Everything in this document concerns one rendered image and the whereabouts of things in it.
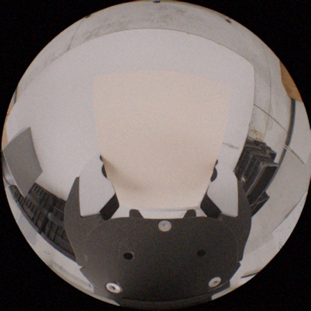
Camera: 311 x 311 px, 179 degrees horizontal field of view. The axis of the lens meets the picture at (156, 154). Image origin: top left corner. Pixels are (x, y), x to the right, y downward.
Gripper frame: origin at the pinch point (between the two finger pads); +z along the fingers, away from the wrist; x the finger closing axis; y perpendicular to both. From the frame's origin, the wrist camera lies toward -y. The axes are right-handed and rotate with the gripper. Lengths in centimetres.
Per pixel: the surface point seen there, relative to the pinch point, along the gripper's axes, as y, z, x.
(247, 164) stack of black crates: 21, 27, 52
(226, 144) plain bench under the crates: 0.8, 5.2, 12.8
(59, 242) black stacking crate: 27.4, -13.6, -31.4
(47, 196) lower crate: 25, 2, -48
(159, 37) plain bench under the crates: -16.7, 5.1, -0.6
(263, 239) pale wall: 186, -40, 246
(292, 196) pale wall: 72, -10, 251
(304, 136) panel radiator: -31, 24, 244
